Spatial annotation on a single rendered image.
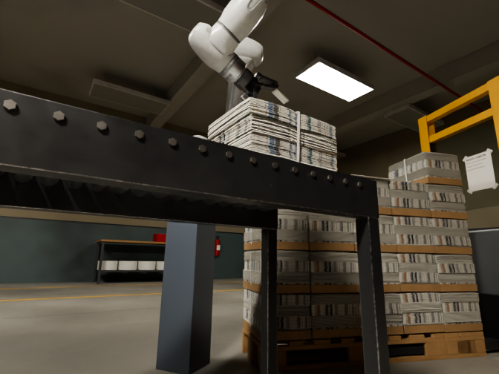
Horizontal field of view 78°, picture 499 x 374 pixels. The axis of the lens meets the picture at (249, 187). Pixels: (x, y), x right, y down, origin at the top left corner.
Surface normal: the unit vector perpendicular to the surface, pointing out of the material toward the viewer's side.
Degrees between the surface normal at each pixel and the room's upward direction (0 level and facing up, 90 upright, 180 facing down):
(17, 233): 90
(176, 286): 90
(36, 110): 90
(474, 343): 90
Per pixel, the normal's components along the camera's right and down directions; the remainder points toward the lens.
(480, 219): -0.83, -0.14
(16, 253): 0.55, -0.18
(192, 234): -0.40, -0.22
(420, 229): 0.26, -0.22
